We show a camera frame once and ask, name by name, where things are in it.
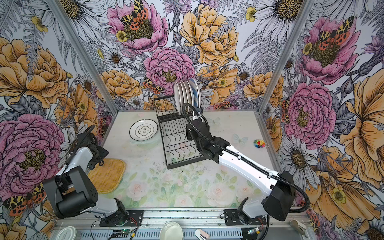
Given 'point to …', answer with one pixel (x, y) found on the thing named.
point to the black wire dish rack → (178, 150)
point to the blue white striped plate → (196, 92)
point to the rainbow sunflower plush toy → (259, 143)
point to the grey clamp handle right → (297, 226)
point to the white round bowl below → (171, 230)
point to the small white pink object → (201, 234)
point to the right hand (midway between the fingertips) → (194, 127)
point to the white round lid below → (68, 233)
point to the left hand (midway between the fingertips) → (100, 162)
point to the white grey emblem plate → (143, 129)
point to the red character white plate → (178, 97)
